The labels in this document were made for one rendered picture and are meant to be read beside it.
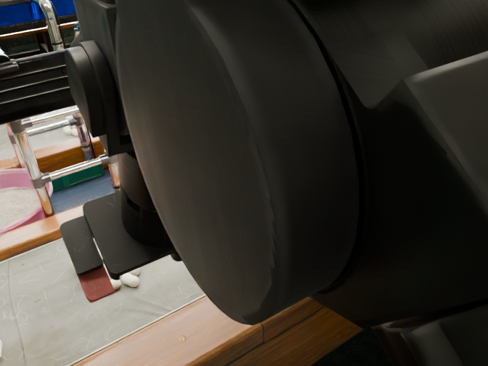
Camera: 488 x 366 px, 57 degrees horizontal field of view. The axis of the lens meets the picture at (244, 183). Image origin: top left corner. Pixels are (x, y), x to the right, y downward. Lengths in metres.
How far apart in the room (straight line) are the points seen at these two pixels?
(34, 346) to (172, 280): 0.23
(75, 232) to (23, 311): 0.46
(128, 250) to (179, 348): 0.34
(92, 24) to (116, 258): 0.18
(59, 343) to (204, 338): 0.22
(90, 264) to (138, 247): 0.04
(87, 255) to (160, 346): 0.33
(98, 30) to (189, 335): 0.52
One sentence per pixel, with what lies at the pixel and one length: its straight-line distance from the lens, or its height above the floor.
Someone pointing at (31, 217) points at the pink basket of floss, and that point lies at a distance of 1.00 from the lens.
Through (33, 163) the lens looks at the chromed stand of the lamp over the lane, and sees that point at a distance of 0.93.
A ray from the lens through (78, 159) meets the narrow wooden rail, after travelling 1.25.
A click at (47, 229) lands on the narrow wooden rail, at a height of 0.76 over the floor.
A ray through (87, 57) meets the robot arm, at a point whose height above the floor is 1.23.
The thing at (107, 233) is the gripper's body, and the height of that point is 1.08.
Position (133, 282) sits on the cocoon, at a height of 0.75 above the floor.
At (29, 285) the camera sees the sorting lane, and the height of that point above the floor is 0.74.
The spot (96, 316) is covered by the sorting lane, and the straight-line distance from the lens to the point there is 0.77.
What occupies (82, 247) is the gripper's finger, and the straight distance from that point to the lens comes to 0.37.
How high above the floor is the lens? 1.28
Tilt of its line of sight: 33 degrees down
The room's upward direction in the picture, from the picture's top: 4 degrees counter-clockwise
